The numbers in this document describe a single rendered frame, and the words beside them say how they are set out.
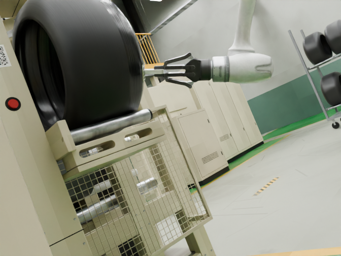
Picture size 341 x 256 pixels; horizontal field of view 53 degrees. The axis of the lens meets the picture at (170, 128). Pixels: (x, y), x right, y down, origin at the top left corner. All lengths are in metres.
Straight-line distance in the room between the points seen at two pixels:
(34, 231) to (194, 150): 5.55
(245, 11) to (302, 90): 11.41
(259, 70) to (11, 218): 0.99
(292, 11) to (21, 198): 12.53
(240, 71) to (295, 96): 11.61
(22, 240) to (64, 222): 0.79
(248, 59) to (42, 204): 0.80
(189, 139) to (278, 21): 7.86
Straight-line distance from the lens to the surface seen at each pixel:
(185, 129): 5.86
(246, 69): 1.19
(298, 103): 12.79
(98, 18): 1.19
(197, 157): 5.86
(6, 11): 1.87
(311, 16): 12.53
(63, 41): 1.13
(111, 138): 1.13
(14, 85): 1.19
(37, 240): 0.35
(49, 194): 1.13
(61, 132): 1.05
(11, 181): 0.35
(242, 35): 1.36
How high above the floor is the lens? 0.74
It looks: 4 degrees up
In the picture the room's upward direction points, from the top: 22 degrees counter-clockwise
